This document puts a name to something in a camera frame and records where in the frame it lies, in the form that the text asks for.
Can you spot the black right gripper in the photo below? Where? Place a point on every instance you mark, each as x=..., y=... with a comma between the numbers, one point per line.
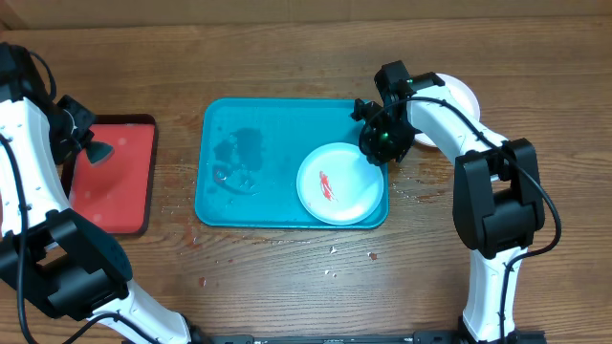
x=383, y=156

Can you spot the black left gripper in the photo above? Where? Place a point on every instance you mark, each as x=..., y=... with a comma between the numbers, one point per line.
x=88, y=118

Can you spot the orange green sponge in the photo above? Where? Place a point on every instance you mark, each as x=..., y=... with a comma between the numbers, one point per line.
x=98, y=152

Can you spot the white plate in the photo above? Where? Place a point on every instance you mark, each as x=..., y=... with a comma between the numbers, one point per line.
x=463, y=95

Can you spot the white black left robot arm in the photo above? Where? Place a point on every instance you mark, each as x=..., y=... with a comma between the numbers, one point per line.
x=52, y=257

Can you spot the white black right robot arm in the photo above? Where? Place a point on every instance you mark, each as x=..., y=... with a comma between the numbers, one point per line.
x=500, y=211

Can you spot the dark red water tray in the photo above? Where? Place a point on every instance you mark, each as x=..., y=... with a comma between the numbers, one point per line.
x=115, y=194

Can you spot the blue plastic tray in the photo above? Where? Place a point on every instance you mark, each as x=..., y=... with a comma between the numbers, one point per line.
x=251, y=149

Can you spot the light blue plate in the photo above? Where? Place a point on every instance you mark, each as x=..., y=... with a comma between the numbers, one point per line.
x=338, y=186

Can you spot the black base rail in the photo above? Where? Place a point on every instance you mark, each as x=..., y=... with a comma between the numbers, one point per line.
x=334, y=338

